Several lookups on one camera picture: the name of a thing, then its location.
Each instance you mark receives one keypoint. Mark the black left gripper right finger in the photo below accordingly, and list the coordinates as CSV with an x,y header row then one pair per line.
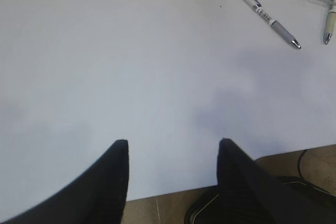
x,y
250,195

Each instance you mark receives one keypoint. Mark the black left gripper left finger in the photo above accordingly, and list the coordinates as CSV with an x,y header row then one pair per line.
x,y
98,195

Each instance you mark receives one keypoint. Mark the cream grip ballpoint pen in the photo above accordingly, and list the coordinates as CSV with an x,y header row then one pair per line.
x,y
330,24

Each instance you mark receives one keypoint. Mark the grey grip ballpoint pen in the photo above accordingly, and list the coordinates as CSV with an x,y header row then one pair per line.
x,y
256,6

